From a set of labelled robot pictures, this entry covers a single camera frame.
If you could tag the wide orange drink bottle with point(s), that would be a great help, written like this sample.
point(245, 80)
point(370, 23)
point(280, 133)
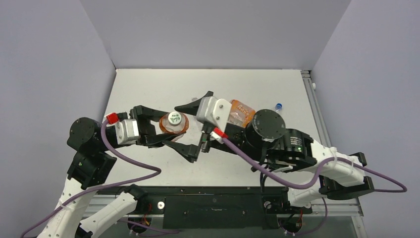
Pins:
point(240, 114)

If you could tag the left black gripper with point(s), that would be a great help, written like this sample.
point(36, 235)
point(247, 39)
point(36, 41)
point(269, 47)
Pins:
point(147, 131)

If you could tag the blue cap pepsi bottle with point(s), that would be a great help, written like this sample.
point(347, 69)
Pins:
point(278, 108)

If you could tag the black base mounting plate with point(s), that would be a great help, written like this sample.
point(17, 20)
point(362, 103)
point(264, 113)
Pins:
point(211, 207)

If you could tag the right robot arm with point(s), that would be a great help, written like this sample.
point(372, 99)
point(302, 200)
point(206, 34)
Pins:
point(288, 156)

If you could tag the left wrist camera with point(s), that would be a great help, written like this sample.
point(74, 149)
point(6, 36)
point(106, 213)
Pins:
point(126, 128)

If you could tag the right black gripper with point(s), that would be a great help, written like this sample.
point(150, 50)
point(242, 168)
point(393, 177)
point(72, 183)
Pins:
point(200, 137)

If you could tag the slim orange drink bottle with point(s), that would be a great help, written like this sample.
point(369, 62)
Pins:
point(174, 123)

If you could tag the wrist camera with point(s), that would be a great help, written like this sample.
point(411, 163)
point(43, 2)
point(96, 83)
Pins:
point(126, 128)
point(214, 111)

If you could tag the aluminium frame rail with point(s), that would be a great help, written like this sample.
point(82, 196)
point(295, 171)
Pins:
point(310, 87)

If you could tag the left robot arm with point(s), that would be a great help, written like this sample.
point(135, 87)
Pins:
point(96, 144)

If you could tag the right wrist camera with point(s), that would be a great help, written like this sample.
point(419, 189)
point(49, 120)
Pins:
point(214, 111)

